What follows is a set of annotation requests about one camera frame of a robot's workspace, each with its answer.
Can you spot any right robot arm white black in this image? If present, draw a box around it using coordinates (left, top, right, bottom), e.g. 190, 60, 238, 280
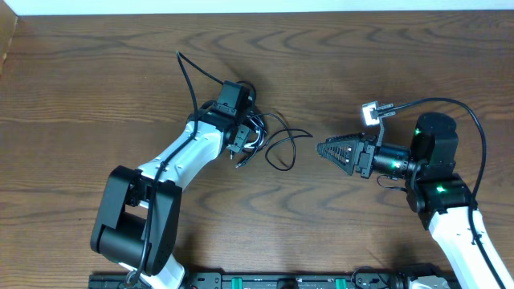
316, 112, 513, 288

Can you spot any thin black cable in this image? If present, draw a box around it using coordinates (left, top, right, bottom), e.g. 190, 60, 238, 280
235, 79, 314, 173

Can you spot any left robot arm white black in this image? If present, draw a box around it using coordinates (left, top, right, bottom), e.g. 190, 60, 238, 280
90, 81, 256, 288

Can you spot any black and white cable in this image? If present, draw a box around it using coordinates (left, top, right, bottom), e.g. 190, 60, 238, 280
243, 118, 268, 152

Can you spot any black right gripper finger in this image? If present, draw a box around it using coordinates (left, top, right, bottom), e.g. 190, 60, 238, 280
327, 132, 364, 140
316, 138, 359, 175

